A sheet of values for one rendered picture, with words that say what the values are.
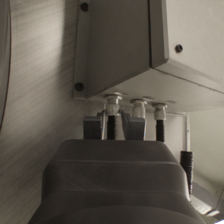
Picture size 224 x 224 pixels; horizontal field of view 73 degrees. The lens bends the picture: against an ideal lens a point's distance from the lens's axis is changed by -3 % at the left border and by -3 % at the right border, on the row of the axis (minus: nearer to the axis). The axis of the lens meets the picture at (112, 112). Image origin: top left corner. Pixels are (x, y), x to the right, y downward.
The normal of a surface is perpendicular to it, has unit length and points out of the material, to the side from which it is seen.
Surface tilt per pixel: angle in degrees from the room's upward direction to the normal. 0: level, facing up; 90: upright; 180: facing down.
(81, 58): 90
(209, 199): 90
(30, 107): 90
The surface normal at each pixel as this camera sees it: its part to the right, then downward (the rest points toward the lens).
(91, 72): -0.85, -0.09
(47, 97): 0.52, -0.11
